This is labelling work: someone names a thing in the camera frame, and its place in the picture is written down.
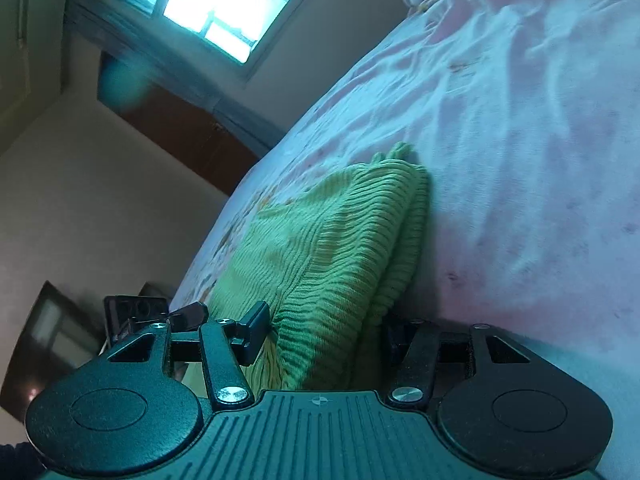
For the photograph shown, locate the glass window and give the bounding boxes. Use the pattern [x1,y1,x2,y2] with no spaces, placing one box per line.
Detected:
[116,0,331,81]

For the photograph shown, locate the green ribbed knit garment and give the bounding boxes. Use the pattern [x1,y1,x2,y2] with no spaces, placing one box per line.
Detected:
[205,142,432,392]

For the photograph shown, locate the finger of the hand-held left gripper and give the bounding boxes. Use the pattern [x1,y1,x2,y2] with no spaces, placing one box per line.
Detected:
[167,302,209,333]

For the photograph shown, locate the dark framed screen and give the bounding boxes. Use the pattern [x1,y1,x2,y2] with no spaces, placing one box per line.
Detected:
[0,280,104,417]

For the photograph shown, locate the brown wooden door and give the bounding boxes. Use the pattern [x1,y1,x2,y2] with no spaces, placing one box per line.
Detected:
[98,54,261,197]

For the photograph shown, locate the floral pink bed sheet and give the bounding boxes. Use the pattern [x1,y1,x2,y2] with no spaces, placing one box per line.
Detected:
[167,0,640,461]

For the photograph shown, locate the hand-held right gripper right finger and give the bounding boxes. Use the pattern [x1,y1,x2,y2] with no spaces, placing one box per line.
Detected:
[384,317,534,407]

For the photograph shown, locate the grey curtain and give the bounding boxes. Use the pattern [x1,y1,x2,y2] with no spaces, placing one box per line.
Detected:
[64,0,287,157]

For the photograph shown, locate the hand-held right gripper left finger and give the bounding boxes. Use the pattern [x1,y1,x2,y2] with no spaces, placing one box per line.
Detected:
[106,301,271,407]

